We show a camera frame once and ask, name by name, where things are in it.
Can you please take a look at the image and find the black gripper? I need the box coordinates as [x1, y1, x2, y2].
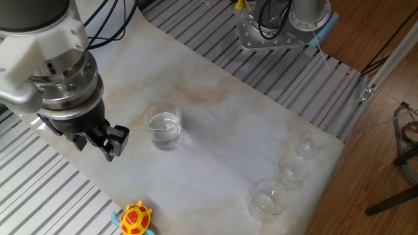
[37, 99, 131, 163]

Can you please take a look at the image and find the clear glass stirring rod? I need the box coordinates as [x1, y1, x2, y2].
[129, 125, 166, 133]

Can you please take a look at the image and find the glass beaker with water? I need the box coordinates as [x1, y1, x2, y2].
[144, 99, 184, 151]

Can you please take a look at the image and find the large empty glass beaker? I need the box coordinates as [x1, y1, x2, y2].
[247, 178, 288, 223]

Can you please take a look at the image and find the medium empty glass beaker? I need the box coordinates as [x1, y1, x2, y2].
[276, 153, 310, 192]

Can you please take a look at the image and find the small empty glass beaker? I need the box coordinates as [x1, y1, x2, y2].
[295, 129, 325, 160]

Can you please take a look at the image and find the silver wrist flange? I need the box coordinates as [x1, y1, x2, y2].
[31, 50, 105, 121]

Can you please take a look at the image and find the yellow orange turtle toy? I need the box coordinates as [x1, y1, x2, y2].
[110, 200, 156, 235]

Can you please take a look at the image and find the glossy marble pattern mat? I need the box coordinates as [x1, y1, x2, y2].
[12, 0, 346, 235]

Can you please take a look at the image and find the black stand leg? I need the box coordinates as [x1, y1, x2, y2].
[364, 143, 418, 217]

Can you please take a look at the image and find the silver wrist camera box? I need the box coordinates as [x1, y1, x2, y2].
[0, 87, 44, 114]

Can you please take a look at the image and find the thick black wrist cable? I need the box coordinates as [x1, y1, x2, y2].
[83, 0, 140, 51]

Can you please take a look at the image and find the white printed wrist bracket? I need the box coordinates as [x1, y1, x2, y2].
[0, 6, 90, 91]

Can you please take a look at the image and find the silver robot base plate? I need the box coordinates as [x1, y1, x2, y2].
[234, 1, 310, 52]

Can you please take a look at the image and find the coiled black cable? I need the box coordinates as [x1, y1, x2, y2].
[257, 0, 293, 40]

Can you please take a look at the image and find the white cable tie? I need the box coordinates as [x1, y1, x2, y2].
[311, 30, 329, 71]

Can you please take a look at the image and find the black floor cable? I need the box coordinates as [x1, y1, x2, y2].
[361, 6, 418, 78]

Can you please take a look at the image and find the white floor cable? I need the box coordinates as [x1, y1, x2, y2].
[351, 109, 418, 135]

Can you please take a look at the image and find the aluminium frame strut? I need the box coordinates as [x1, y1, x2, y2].
[358, 22, 418, 104]

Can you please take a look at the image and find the grey coiled floor cable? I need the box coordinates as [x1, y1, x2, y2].
[393, 102, 418, 185]

